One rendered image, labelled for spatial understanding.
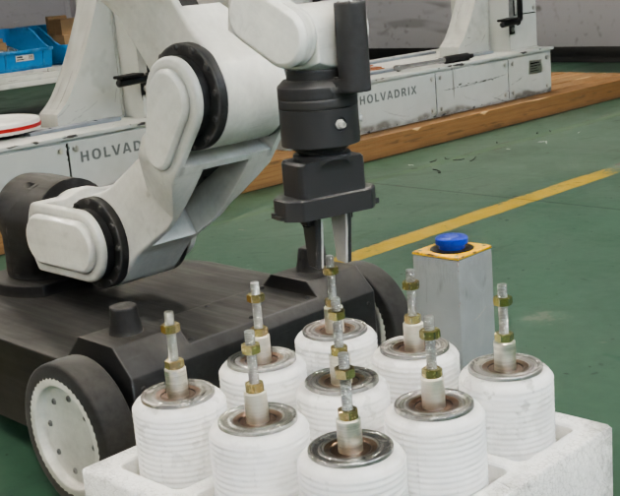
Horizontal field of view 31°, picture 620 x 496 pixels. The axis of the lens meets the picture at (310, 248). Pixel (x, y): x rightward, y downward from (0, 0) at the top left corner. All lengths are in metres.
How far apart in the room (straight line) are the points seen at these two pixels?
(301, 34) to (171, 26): 0.37
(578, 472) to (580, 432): 0.05
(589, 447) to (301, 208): 0.39
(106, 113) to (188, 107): 2.02
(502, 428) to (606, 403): 0.61
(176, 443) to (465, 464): 0.28
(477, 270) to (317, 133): 0.29
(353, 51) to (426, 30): 6.34
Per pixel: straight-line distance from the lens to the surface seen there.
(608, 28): 6.75
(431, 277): 1.38
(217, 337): 1.54
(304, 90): 1.21
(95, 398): 1.43
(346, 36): 1.20
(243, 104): 1.47
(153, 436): 1.14
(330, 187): 1.24
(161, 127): 1.49
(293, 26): 1.19
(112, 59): 3.48
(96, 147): 3.26
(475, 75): 4.44
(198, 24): 1.51
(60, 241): 1.77
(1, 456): 1.75
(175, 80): 1.46
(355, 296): 1.70
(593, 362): 1.91
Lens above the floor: 0.66
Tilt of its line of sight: 14 degrees down
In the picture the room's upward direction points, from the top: 5 degrees counter-clockwise
